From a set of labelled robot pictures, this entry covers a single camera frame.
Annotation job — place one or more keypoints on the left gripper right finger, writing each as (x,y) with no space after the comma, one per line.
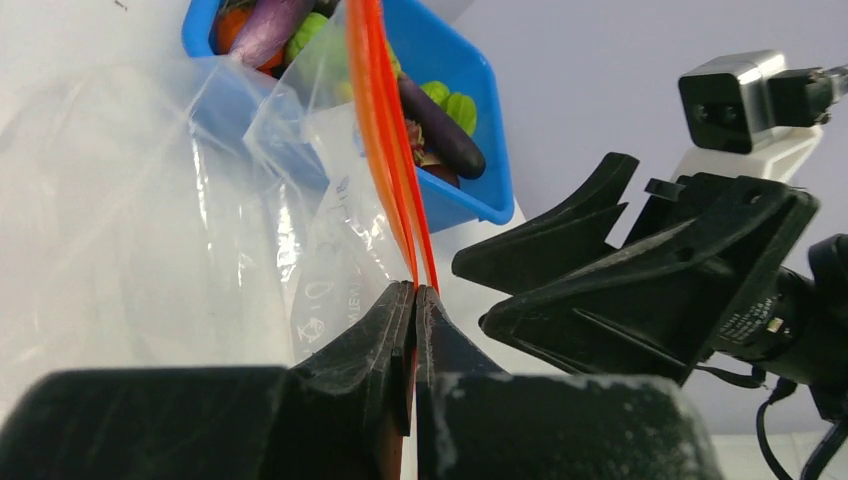
(477,421)

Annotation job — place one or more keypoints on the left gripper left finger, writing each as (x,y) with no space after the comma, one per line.
(340,414)

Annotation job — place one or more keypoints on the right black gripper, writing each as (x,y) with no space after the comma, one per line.
(706,276)

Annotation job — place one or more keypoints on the dark purple toy eggplant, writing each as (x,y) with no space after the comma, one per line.
(446,138)

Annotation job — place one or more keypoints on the clear zip bag orange zipper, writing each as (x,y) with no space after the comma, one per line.
(195,212)

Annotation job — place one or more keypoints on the red toy grapes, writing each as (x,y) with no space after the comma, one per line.
(425,158)

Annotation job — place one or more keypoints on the green toy chayote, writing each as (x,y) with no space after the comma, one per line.
(460,107)

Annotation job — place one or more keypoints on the blue plastic bin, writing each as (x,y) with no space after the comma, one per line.
(457,77)

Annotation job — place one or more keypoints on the green custard apple toy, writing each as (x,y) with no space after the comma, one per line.
(318,52)

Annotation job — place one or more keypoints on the light purple toy eggplant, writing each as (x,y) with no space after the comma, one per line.
(270,25)

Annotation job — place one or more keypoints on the orange toy tangerine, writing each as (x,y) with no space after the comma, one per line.
(226,28)

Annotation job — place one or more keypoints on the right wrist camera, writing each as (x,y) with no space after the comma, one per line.
(748,114)

